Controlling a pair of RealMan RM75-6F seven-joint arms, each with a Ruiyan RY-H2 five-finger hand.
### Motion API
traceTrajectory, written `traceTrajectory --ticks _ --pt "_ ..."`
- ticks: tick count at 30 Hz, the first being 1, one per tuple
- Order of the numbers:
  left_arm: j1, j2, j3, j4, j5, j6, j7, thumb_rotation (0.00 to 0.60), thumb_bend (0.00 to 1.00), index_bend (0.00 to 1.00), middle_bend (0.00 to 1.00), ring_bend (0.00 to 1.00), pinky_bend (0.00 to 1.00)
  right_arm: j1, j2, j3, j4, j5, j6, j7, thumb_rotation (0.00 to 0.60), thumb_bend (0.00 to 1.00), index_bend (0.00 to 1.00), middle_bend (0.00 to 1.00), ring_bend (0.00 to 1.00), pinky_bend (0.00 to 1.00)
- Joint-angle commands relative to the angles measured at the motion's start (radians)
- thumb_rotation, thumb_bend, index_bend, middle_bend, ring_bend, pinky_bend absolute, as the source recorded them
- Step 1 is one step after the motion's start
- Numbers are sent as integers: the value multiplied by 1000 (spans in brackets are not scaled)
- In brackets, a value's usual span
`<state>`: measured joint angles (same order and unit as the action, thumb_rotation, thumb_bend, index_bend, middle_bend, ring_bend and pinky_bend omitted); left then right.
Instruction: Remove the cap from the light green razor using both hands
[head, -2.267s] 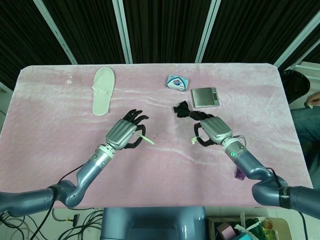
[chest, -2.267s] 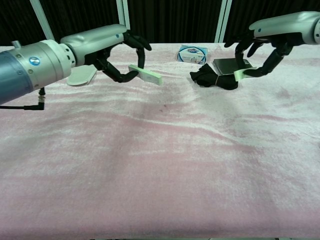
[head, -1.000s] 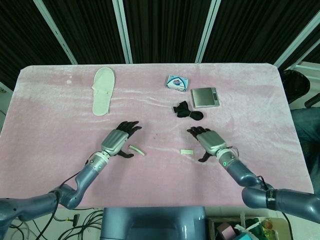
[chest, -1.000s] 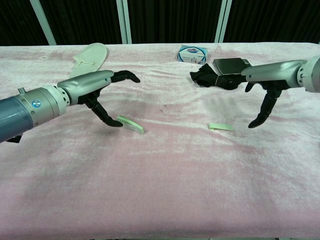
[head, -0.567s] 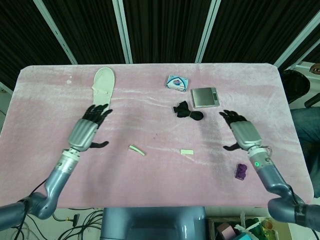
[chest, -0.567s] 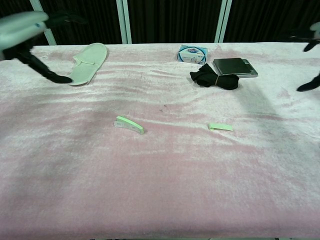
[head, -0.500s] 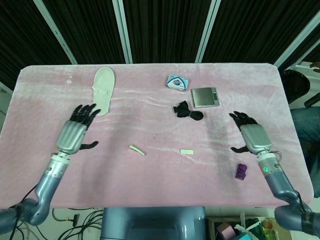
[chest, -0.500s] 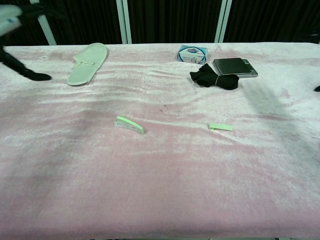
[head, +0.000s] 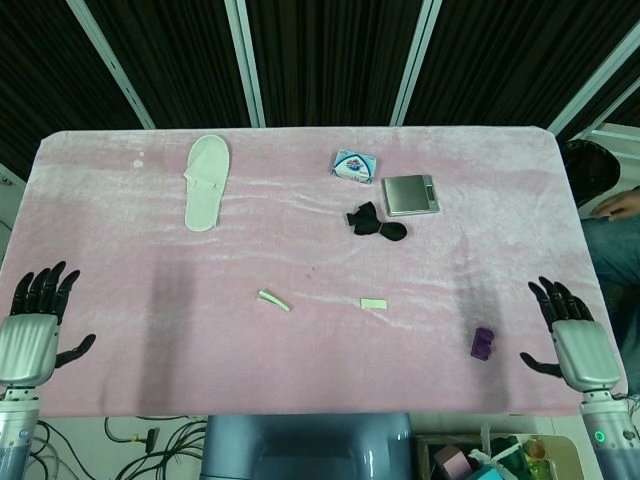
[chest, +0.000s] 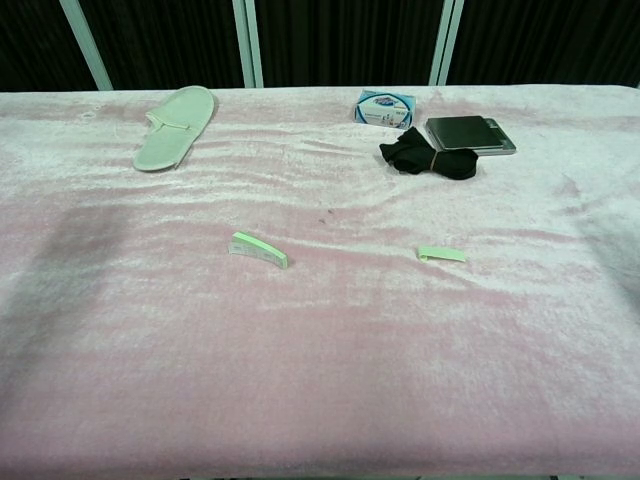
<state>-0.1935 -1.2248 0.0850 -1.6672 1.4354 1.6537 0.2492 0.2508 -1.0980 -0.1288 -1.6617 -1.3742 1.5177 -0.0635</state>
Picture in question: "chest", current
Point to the black curtain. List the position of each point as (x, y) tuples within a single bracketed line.
[(350, 40)]

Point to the white disposable slipper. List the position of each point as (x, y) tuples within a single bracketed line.
[(172, 127)]

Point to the black and silver digital scale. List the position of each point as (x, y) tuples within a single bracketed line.
[(465, 134)]

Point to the pink plush blanket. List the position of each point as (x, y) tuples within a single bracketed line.
[(320, 375)]

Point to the double white frame post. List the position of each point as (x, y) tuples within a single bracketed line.
[(249, 45)]

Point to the black rolled socks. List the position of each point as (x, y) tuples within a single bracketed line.
[(415, 152)]

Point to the slanted white frame post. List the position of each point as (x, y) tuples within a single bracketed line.
[(85, 45)]

